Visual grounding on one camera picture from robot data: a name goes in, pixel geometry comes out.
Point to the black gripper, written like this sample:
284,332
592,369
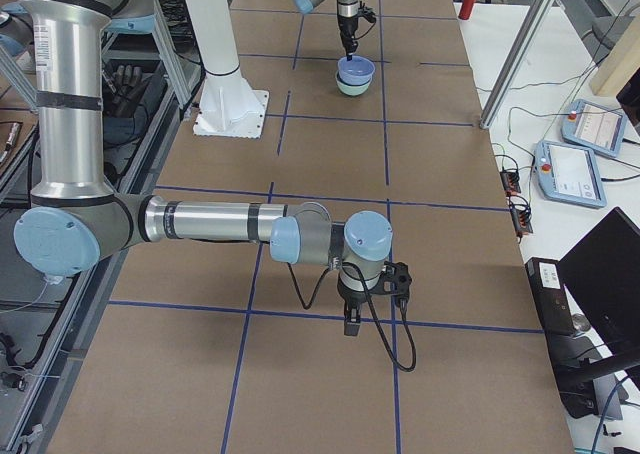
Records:
349,295
345,25

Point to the blue ceramic bowl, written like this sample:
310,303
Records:
355,70

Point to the green ceramic bowl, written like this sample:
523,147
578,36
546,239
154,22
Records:
351,90

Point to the brown paper table cover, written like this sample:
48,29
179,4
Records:
211,348

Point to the black power strip right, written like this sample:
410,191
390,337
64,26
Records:
521,218

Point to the black power strip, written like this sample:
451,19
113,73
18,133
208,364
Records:
510,180
521,218

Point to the black computer box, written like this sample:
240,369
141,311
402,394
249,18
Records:
550,297

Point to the black power strip left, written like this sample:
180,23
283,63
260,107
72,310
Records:
510,180

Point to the black monitor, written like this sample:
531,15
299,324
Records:
601,272

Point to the teach pendant near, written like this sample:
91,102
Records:
569,174

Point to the teach pendant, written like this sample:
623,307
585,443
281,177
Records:
569,174
594,126

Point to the teach pendant far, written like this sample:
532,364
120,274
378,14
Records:
594,126

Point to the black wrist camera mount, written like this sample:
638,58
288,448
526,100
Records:
367,13

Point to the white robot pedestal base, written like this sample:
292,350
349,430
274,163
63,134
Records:
228,105

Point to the grey aluminium frame post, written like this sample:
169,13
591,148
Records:
532,23

